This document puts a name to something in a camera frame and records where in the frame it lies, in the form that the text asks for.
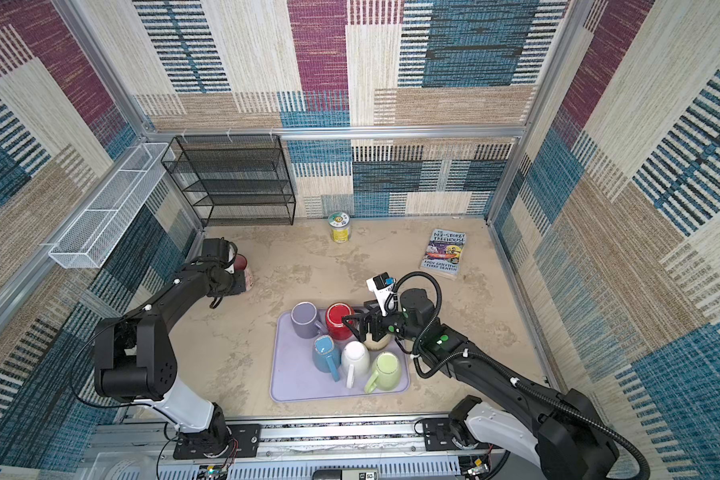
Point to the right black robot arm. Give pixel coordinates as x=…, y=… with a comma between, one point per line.
x=561, y=432

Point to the red mug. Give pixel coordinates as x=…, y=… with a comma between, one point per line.
x=336, y=328

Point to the light green mug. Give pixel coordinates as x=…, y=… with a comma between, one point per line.
x=386, y=373

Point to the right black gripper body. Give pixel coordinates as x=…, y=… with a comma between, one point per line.
x=394, y=323

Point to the blue flowered mug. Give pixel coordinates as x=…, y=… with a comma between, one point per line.
x=326, y=357

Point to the black wire shelf rack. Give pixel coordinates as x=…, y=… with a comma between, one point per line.
x=233, y=180

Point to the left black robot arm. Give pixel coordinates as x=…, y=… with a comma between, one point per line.
x=134, y=360

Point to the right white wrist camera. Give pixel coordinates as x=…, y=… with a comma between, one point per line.
x=382, y=287

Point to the lavender mug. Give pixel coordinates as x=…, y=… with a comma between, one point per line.
x=305, y=320

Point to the white mug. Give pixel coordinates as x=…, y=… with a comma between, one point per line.
x=355, y=363

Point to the pink patterned mug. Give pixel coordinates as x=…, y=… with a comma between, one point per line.
x=244, y=270

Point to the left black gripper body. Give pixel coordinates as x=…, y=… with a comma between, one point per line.
x=234, y=283

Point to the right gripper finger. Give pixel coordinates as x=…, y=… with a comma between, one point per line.
x=362, y=330
x=361, y=316

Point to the colourful paperback book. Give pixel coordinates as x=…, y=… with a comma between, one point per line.
x=443, y=252

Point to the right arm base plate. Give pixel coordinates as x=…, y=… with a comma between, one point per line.
x=437, y=435

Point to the white wire mesh basket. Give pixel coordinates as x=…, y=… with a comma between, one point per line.
x=89, y=241

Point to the lavender plastic tray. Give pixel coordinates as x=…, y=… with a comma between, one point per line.
x=295, y=378

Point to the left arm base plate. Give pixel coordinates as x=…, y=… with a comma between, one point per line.
x=240, y=440

